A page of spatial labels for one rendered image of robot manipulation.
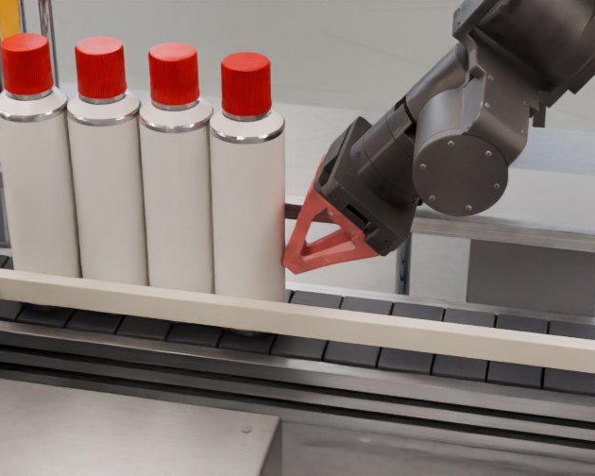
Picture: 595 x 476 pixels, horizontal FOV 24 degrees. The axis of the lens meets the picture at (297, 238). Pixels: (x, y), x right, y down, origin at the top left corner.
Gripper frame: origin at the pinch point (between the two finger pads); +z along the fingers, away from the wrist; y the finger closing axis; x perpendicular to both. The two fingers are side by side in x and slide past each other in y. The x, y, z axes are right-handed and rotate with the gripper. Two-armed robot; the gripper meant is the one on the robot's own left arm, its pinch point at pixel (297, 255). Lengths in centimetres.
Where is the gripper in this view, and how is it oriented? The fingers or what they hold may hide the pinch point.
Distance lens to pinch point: 97.8
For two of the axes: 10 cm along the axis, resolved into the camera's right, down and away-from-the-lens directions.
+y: -2.1, 4.9, -8.5
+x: 7.5, 6.3, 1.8
